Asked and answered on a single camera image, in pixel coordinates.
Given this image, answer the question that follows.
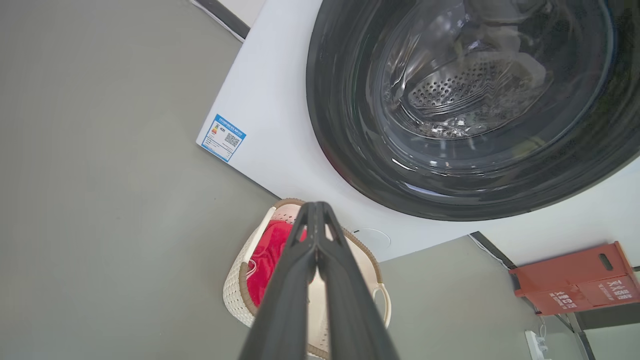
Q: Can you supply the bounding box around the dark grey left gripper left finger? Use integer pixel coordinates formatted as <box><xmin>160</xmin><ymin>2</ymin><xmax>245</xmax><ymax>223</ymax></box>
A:
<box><xmin>239</xmin><ymin>201</ymin><xmax>319</xmax><ymax>360</ymax></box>

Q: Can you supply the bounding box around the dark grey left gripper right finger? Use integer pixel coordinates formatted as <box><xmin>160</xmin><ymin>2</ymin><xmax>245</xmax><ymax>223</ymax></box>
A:
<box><xmin>316</xmin><ymin>201</ymin><xmax>401</xmax><ymax>360</ymax></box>

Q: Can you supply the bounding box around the cream perforated laundry basket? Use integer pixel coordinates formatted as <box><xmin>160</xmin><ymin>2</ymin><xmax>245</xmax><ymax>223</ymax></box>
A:
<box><xmin>222</xmin><ymin>198</ymin><xmax>393</xmax><ymax>360</ymax></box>

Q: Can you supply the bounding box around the red garment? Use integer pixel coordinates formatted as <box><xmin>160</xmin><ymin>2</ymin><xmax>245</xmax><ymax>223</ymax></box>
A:
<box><xmin>246</xmin><ymin>220</ymin><xmax>309</xmax><ymax>308</ymax></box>

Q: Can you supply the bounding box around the round white filter cover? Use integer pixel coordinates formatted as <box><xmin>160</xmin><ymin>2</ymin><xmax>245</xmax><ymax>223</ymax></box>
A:
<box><xmin>352</xmin><ymin>228</ymin><xmax>392</xmax><ymax>252</ymax></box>

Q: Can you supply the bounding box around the blue energy label sticker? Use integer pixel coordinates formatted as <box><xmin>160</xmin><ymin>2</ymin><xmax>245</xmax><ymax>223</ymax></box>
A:
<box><xmin>200</xmin><ymin>114</ymin><xmax>247</xmax><ymax>163</ymax></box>

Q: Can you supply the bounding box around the white power strip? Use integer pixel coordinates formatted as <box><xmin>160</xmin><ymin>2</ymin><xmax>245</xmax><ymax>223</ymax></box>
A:
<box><xmin>524</xmin><ymin>329</ymin><xmax>549</xmax><ymax>360</ymax></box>

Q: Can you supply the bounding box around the white Hisense washing machine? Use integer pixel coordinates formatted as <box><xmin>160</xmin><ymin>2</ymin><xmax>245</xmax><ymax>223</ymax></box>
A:
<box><xmin>196</xmin><ymin>0</ymin><xmax>640</xmax><ymax>264</ymax></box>

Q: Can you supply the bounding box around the dark round washing machine door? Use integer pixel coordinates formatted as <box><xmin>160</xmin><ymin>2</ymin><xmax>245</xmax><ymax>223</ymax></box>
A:
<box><xmin>305</xmin><ymin>0</ymin><xmax>640</xmax><ymax>222</ymax></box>

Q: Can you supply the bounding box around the red fire extinguisher box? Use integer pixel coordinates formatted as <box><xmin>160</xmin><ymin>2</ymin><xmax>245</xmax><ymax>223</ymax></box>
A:
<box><xmin>508</xmin><ymin>241</ymin><xmax>640</xmax><ymax>316</ymax></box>

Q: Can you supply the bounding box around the perforated steel washer drum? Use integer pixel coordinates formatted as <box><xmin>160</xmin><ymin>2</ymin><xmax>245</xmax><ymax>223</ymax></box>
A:
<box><xmin>382</xmin><ymin>0</ymin><xmax>557</xmax><ymax>140</ymax></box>

